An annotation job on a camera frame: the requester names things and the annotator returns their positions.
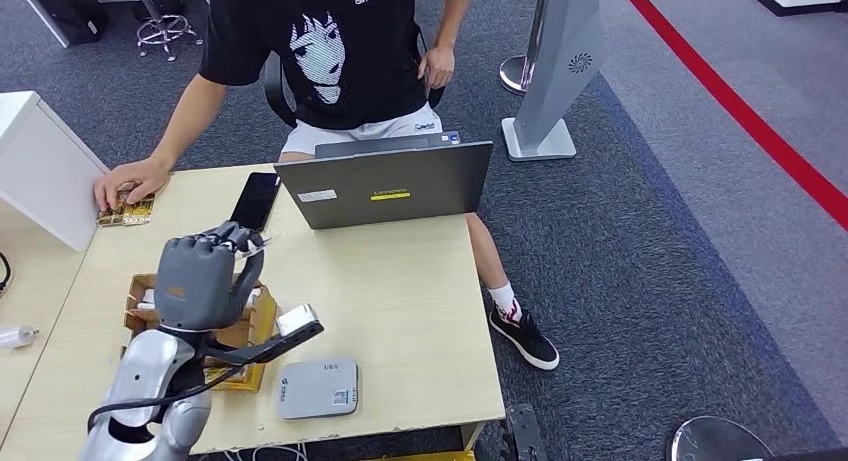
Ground white partition panel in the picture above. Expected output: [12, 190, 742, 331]
[0, 90, 111, 254]

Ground person's left hand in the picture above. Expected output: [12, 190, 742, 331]
[417, 45, 457, 92]

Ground white board panel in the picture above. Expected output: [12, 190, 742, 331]
[11, 0, 71, 50]

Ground white floor cables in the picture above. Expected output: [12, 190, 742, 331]
[221, 443, 309, 461]

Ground wooden card organizer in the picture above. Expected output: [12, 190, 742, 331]
[122, 272, 280, 394]

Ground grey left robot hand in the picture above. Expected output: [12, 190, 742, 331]
[153, 220, 266, 332]

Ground black computer tower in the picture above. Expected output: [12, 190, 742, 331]
[34, 0, 109, 47]

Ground black robot foot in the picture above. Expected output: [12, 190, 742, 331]
[504, 404, 550, 461]

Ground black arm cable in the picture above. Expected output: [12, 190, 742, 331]
[86, 365, 243, 433]

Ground person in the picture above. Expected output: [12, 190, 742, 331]
[92, 0, 561, 372]

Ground grey kiosk stand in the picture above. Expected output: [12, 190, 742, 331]
[501, 0, 605, 163]

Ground white plug adapter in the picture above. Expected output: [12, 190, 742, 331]
[0, 325, 41, 351]

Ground grey laptop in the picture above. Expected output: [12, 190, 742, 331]
[273, 131, 495, 231]

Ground black smartphone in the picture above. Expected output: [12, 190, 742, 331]
[229, 171, 283, 233]

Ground chrome round base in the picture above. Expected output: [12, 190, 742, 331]
[667, 416, 776, 461]

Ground chrome stool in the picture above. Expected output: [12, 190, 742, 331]
[125, 0, 205, 63]

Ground red floor tape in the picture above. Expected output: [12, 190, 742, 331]
[612, 0, 848, 234]

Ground black office chair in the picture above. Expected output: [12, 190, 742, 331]
[263, 23, 446, 129]

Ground chrome stanchion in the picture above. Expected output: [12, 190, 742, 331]
[498, 0, 554, 96]

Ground person's right hand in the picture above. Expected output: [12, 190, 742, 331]
[92, 156, 174, 213]

